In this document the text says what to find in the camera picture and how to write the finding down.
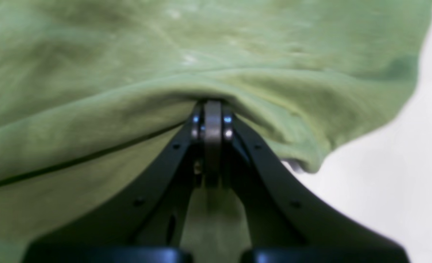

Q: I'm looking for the green t-shirt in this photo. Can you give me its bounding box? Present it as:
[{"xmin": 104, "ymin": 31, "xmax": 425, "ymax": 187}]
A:
[{"xmin": 0, "ymin": 0, "xmax": 432, "ymax": 263}]

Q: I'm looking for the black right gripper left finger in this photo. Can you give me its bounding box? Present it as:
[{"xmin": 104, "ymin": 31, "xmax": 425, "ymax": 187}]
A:
[{"xmin": 23, "ymin": 100, "xmax": 222, "ymax": 263}]

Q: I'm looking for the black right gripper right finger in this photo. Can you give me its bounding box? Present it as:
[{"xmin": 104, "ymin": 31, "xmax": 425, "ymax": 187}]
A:
[{"xmin": 221, "ymin": 106, "xmax": 409, "ymax": 263}]

